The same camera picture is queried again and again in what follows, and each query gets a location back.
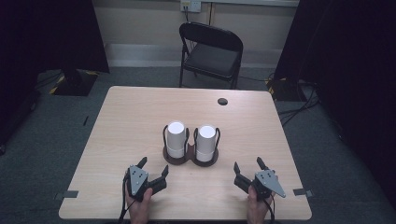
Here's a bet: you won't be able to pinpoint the right hand-held gripper cable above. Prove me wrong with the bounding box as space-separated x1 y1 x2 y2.
262 199 276 223

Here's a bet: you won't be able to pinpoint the black wire cup holder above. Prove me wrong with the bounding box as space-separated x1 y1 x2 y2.
162 124 221 167

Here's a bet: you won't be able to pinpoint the stack of white paper cups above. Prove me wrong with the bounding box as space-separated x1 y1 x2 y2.
195 124 217 162

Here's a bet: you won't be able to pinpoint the grey tape strip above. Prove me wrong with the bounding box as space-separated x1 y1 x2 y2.
292 188 314 198
55 189 79 201

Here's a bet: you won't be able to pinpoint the white wall socket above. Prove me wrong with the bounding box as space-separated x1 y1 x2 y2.
180 0 203 13

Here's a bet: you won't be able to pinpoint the left white cup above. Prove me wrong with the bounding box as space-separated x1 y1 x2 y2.
166 120 187 159

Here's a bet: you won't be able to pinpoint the black floor cables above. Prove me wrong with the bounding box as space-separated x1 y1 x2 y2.
277 80 321 127

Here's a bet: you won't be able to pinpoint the left hand-held gripper cable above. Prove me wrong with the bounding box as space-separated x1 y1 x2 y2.
118 175 136 224

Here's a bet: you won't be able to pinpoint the black folding chair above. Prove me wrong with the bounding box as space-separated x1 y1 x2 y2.
178 21 245 91

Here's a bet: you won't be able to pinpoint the person's right hand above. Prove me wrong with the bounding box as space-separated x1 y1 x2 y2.
247 185 275 224

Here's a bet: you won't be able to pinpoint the black stand base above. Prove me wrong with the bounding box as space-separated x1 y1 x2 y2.
266 77 307 102
49 68 100 97

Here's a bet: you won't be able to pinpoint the hand-held gripper cable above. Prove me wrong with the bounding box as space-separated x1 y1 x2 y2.
262 199 276 223
118 175 136 224

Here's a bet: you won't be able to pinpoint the person's left hand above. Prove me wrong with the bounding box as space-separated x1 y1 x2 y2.
125 187 154 224

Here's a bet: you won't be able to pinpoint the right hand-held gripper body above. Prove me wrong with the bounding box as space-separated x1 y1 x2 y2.
233 169 287 200

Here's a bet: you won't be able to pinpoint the dark curtain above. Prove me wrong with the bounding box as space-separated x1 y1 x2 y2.
0 0 110 147
274 0 396 206

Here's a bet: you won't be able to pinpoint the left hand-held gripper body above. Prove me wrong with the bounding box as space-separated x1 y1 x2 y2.
124 164 168 203

